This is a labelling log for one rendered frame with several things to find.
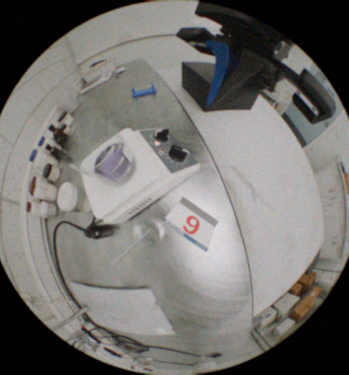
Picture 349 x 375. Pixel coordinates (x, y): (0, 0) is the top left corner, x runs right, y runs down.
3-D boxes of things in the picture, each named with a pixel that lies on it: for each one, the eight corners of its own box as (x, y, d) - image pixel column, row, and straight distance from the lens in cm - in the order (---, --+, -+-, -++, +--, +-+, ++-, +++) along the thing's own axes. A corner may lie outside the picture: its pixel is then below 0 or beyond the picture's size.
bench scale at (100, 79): (109, 80, 100) (106, 75, 99) (80, 95, 110) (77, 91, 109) (112, 74, 118) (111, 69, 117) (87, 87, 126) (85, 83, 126)
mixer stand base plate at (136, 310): (150, 286, 28) (149, 289, 27) (177, 332, 42) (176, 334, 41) (70, 280, 48) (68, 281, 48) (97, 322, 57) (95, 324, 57)
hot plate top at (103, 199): (130, 129, 23) (129, 126, 22) (164, 175, 15) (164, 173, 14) (82, 166, 25) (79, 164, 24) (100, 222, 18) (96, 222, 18)
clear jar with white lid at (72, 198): (90, 186, 33) (67, 175, 28) (100, 202, 29) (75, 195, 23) (79, 202, 35) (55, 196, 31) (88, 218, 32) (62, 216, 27)
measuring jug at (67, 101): (76, 102, 100) (65, 88, 98) (87, 96, 91) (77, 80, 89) (62, 120, 90) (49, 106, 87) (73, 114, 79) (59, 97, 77)
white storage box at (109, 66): (118, 65, 160) (114, 55, 158) (116, 71, 123) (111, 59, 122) (94, 77, 166) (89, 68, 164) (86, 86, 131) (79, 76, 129)
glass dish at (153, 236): (166, 240, 23) (164, 243, 21) (141, 248, 24) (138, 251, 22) (157, 215, 22) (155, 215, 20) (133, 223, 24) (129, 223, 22)
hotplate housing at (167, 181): (167, 135, 30) (163, 109, 25) (199, 171, 24) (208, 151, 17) (97, 182, 31) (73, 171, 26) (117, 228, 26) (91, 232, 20)
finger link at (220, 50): (227, 64, 19) (204, 39, 15) (249, 75, 18) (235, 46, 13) (202, 100, 18) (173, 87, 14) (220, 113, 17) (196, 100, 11)
